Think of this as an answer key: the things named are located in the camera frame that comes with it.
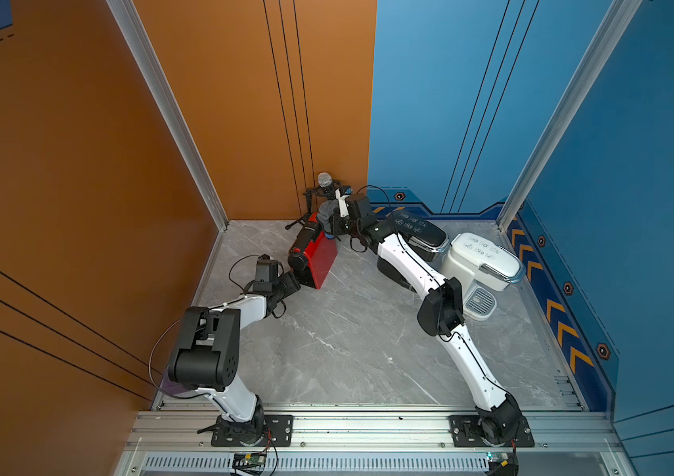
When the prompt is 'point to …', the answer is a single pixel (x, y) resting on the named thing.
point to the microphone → (326, 188)
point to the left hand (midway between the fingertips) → (292, 276)
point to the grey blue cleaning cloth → (325, 211)
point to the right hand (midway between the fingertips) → (330, 218)
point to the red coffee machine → (313, 253)
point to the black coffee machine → (425, 236)
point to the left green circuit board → (257, 458)
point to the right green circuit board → (503, 463)
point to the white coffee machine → (483, 267)
